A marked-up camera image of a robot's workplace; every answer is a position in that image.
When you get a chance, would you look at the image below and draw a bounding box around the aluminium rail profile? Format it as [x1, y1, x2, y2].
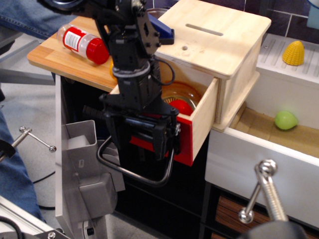
[0, 197, 67, 239]

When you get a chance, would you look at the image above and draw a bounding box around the red toy ball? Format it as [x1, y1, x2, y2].
[169, 100, 193, 116]

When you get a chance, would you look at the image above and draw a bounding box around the wooden drawer with red front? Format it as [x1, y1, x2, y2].
[96, 59, 219, 188]

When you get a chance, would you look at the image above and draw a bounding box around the white toy sink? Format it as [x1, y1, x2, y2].
[205, 34, 319, 227]

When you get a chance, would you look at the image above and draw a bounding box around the grey metal bracket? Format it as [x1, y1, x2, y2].
[55, 75, 125, 239]

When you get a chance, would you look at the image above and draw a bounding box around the yellow toy corn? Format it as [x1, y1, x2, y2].
[282, 41, 305, 66]

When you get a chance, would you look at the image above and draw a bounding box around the red capped spice jar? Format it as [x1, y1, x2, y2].
[56, 24, 110, 65]

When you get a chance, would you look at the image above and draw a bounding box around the metal pot rim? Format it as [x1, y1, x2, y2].
[147, 8, 169, 19]

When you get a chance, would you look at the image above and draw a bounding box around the amber glass bowl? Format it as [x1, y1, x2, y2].
[161, 82, 202, 111]

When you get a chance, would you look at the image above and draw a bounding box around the green toy pear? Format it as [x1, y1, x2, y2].
[275, 111, 298, 130]

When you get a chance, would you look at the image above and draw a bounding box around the blue jeans leg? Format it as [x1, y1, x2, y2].
[0, 109, 46, 223]

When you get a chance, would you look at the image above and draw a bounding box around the light wooden box housing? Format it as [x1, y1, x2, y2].
[156, 0, 271, 132]

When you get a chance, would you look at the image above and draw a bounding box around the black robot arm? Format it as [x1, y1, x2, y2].
[41, 0, 179, 160]

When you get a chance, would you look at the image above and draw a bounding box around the blue bar clamp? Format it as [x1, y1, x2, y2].
[148, 13, 174, 45]

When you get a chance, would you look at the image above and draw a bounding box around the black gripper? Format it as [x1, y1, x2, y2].
[100, 72, 180, 166]

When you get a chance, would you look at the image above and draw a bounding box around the silver clamp screw right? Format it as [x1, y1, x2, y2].
[238, 159, 289, 224]

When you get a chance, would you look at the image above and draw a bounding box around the silver clamp screw left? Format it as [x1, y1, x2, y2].
[0, 126, 57, 162]

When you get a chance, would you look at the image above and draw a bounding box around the silver clamp screw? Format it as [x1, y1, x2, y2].
[238, 159, 289, 224]
[0, 126, 57, 162]

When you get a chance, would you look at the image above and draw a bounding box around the yellow toy pumpkin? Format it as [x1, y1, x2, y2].
[109, 59, 117, 80]

